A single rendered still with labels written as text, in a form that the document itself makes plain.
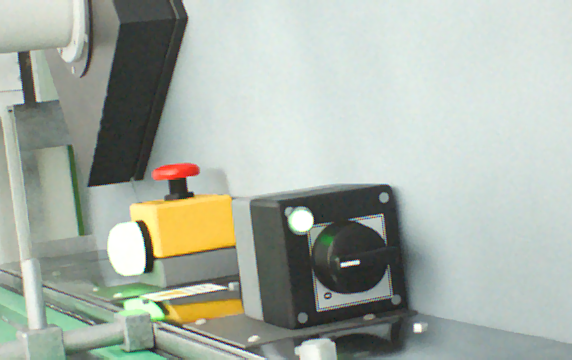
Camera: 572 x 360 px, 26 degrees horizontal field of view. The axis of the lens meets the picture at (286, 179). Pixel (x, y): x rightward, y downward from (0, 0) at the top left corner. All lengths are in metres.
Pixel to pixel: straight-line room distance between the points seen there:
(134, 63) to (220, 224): 0.19
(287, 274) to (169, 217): 0.29
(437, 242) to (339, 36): 0.17
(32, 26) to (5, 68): 3.94
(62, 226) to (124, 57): 0.43
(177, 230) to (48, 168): 0.50
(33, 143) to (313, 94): 0.67
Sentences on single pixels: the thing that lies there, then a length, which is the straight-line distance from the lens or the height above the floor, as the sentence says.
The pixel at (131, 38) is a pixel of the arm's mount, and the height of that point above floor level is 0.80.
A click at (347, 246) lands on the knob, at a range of 0.74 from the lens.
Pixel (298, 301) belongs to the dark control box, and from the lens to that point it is 0.75.
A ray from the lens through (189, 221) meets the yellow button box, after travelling 1.02.
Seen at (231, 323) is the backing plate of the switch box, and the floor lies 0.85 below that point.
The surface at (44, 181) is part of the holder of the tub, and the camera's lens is 1.50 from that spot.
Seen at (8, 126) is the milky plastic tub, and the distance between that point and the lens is 1.49.
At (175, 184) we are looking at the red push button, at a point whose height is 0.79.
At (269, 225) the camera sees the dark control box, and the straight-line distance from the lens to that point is 0.76.
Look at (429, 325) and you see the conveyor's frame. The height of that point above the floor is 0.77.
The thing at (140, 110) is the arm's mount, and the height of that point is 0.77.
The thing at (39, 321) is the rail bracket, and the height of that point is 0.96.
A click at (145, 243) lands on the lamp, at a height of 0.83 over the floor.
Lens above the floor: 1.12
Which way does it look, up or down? 23 degrees down
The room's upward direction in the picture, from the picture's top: 98 degrees counter-clockwise
